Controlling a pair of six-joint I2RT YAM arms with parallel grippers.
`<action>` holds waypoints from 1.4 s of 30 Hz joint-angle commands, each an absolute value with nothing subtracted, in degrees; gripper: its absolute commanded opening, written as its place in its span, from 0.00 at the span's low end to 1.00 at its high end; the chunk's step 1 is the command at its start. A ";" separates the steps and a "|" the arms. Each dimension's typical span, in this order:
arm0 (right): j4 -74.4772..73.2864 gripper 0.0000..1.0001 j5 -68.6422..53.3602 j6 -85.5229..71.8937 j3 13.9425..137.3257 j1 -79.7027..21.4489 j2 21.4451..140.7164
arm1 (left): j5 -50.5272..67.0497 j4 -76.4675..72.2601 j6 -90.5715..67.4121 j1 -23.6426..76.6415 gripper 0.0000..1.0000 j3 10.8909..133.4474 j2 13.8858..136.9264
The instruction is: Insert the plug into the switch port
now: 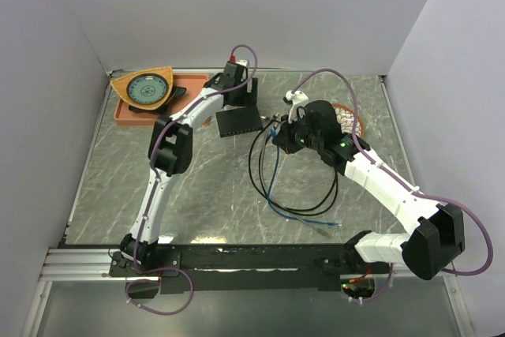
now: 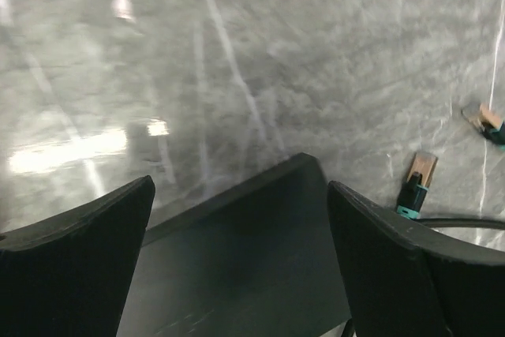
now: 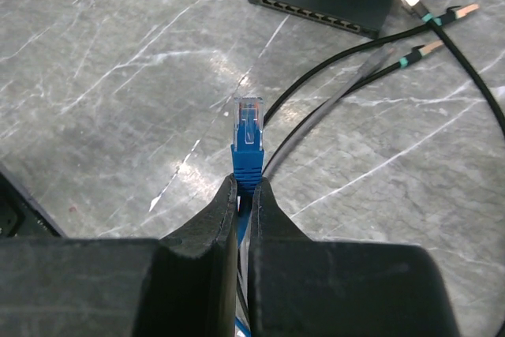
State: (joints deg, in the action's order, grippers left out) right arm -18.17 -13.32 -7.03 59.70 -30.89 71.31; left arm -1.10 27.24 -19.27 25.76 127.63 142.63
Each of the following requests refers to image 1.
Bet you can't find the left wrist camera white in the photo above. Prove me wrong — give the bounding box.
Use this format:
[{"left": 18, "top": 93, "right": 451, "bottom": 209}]
[{"left": 230, "top": 54, "right": 249, "bottom": 69}]

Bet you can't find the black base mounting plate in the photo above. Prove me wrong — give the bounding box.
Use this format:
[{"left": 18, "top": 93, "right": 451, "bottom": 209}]
[{"left": 109, "top": 238, "right": 389, "bottom": 294}]

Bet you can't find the black dish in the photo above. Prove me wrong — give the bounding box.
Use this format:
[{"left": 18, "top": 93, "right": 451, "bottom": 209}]
[{"left": 128, "top": 86, "right": 187, "bottom": 114}]

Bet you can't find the blue patterned round plate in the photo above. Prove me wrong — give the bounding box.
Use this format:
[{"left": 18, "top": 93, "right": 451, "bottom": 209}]
[{"left": 127, "top": 73, "right": 169, "bottom": 105}]

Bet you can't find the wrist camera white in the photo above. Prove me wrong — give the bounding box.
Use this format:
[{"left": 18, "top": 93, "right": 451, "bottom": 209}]
[
  {"left": 283, "top": 90, "right": 309, "bottom": 124},
  {"left": 230, "top": 54, "right": 249, "bottom": 69}
]

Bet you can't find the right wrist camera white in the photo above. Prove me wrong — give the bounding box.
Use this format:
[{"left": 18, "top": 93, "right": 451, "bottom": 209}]
[{"left": 283, "top": 90, "right": 309, "bottom": 124}]

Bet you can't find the blue ethernet cable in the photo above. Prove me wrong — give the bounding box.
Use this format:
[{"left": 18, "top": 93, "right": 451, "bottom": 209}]
[{"left": 266, "top": 125, "right": 341, "bottom": 230}]

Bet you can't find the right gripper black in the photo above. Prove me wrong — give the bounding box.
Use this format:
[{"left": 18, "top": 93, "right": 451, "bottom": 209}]
[{"left": 274, "top": 110, "right": 324, "bottom": 155}]

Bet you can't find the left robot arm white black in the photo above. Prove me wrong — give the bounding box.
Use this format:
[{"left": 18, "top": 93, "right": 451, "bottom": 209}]
[{"left": 120, "top": 55, "right": 252, "bottom": 275}]

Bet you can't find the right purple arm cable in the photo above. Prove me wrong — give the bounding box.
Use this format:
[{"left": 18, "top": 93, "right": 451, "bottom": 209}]
[{"left": 291, "top": 68, "right": 494, "bottom": 303}]

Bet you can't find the black network switch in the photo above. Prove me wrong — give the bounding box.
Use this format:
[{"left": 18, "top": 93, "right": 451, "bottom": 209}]
[{"left": 215, "top": 106, "right": 263, "bottom": 137}]

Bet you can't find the aluminium rail frame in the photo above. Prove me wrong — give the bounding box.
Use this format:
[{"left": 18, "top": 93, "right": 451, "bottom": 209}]
[{"left": 21, "top": 68, "right": 474, "bottom": 337}]

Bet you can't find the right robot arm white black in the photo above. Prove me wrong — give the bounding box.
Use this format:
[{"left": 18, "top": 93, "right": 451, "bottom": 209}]
[{"left": 272, "top": 100, "right": 465, "bottom": 280}]

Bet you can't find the flower patterned brown bowl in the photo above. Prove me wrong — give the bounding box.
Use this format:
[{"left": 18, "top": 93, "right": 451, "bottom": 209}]
[{"left": 332, "top": 103, "right": 365, "bottom": 137}]

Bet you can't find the salmon pink tray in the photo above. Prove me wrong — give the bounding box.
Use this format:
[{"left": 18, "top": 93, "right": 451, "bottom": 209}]
[{"left": 114, "top": 73, "right": 209, "bottom": 127}]

